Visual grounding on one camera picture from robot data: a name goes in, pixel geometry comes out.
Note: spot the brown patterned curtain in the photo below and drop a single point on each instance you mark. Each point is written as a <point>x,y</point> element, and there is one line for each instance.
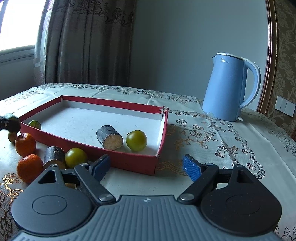
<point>85,41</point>

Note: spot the green tomato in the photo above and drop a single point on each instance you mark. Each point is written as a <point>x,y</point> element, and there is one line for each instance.
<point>136,140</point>
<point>75,156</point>

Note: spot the white wall switch panel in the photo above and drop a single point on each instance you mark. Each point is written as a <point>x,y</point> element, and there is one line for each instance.
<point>284,106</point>

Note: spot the orange mandarin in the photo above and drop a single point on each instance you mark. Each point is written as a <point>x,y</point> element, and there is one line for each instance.
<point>25,144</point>
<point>29,168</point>

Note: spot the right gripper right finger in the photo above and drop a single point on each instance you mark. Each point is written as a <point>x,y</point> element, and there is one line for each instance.
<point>202,176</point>

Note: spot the dark sugarcane piece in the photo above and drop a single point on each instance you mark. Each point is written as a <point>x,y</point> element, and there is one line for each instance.
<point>109,138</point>
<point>54,155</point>

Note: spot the red shallow cardboard box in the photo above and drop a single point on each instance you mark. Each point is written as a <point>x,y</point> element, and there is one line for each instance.
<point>72,121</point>

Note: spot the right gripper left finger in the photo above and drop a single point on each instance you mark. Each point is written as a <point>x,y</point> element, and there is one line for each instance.
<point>90,176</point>

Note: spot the brown longan fruit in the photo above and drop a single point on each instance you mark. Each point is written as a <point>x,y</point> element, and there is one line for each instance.
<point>71,185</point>
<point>12,136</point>

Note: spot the light blue electric kettle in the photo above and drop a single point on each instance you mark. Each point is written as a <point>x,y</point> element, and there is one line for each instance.
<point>224,97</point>

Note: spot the window frame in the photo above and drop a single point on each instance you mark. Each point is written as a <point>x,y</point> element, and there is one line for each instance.
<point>17,53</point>

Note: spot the white lace patterned tablecloth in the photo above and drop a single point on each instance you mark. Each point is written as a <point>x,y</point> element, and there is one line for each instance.
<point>255,142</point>

